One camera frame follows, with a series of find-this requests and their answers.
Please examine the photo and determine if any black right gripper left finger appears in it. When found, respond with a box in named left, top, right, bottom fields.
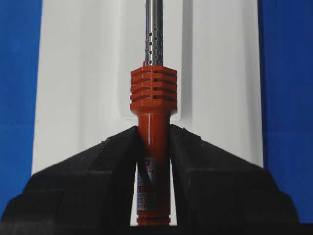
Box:
left=0, top=127, right=142, bottom=235

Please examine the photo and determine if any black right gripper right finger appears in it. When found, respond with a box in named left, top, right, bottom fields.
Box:
left=169, top=125, right=299, bottom=234

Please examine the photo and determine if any red handled soldering iron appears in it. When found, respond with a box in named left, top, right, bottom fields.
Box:
left=130, top=0, right=177, bottom=226

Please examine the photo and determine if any blue table cloth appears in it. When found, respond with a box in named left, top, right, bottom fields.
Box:
left=0, top=0, right=313, bottom=223

